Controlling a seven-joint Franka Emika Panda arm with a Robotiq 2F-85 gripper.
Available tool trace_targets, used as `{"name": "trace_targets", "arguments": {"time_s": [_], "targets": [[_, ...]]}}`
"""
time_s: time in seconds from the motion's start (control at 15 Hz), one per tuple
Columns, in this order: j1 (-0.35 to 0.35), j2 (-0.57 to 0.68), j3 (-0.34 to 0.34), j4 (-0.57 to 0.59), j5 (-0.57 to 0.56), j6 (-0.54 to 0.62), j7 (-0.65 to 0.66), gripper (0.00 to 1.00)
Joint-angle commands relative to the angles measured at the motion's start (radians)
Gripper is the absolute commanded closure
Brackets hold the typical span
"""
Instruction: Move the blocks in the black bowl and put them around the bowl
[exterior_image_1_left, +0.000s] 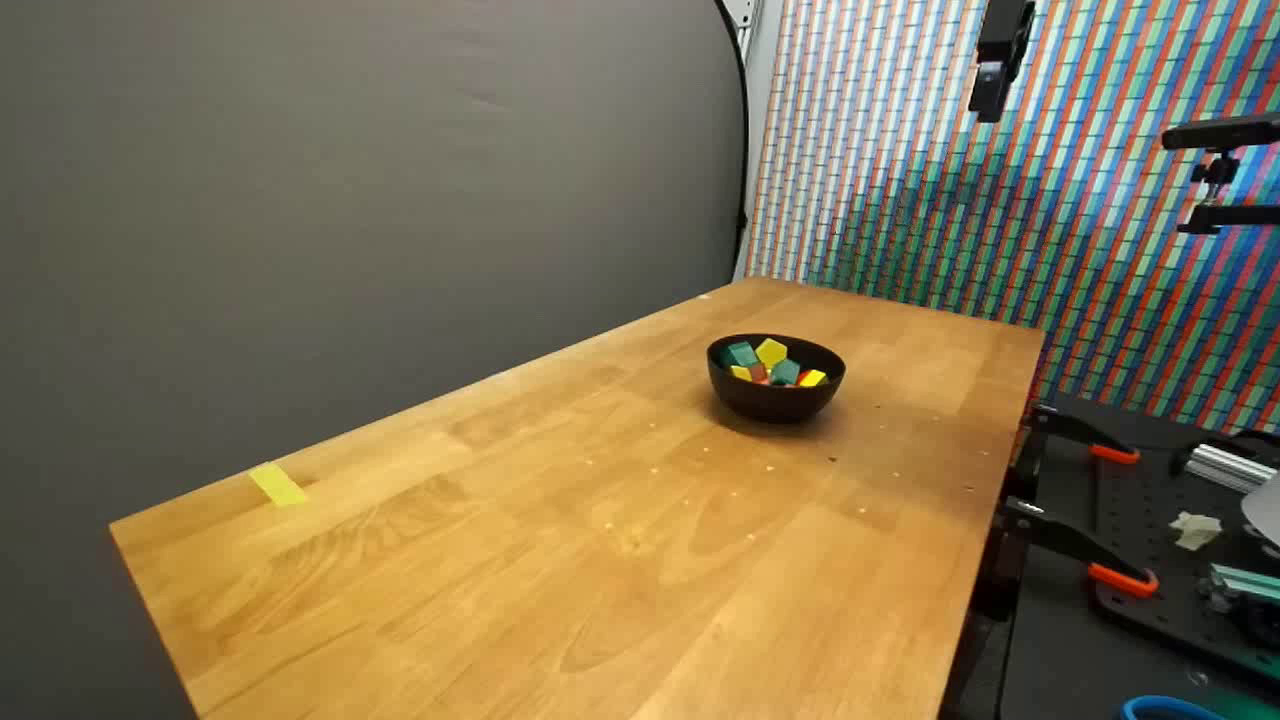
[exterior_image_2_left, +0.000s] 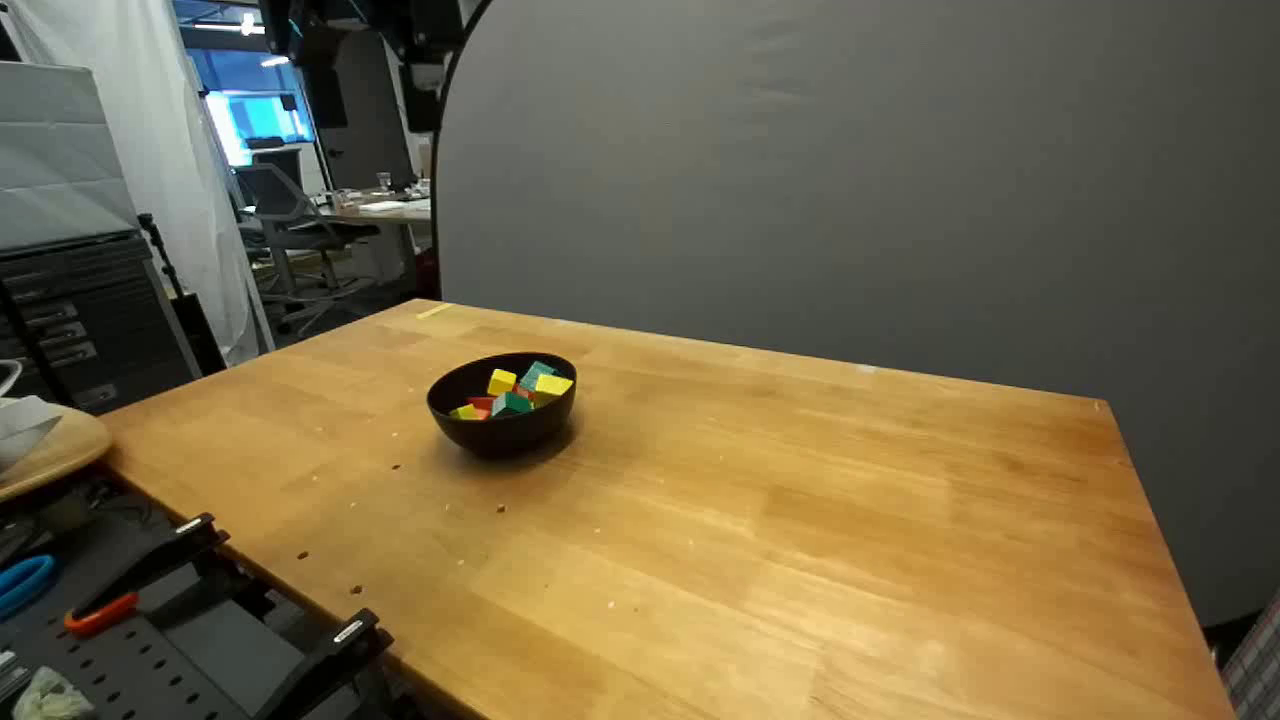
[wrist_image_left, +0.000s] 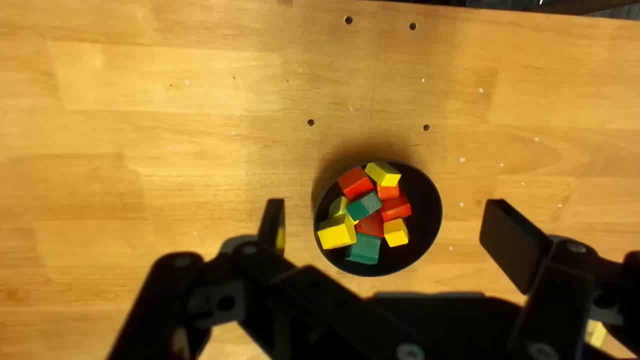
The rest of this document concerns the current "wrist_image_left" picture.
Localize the black bowl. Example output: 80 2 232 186
309 157 444 278

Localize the teal wooden block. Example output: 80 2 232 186
343 192 383 222
343 232 383 265

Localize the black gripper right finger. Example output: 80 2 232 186
478 198 640 360

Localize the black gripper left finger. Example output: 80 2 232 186
108 195 427 360

